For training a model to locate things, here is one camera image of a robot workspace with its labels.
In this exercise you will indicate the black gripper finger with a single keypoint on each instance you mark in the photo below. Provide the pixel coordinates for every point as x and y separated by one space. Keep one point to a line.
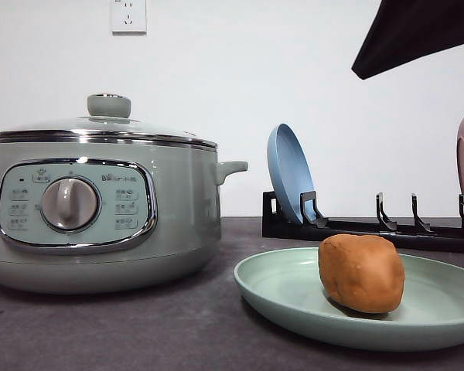
407 29

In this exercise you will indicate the brown potato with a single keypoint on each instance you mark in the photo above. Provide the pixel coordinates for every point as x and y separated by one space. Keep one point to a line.
364 272

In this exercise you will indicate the green plate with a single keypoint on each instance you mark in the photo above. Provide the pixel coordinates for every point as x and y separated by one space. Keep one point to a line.
283 292

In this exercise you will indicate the glass pot lid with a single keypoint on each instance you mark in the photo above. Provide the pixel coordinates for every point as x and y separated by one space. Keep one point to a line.
107 120

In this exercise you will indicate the blue plate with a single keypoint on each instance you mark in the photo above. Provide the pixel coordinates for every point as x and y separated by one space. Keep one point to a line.
290 173

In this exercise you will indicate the black plate rack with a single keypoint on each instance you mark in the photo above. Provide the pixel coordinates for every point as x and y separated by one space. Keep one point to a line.
419 234

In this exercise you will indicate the green electric steamer pot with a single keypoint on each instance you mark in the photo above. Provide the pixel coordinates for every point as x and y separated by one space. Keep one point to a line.
106 212

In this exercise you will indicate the grey table mat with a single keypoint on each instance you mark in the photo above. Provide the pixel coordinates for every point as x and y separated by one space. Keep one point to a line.
197 324

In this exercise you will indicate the white wall socket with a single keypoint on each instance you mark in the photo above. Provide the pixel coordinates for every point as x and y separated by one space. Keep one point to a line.
128 18

